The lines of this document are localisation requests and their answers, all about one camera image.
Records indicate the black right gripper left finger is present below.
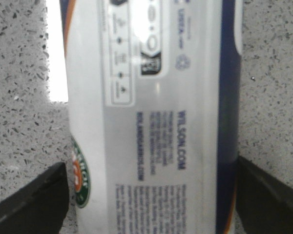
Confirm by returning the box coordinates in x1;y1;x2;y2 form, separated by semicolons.
0;162;69;234

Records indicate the white blue tennis ball can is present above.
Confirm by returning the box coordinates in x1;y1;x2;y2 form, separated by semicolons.
60;0;243;234

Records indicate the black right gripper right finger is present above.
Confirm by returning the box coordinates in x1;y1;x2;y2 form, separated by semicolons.
236;157;293;234

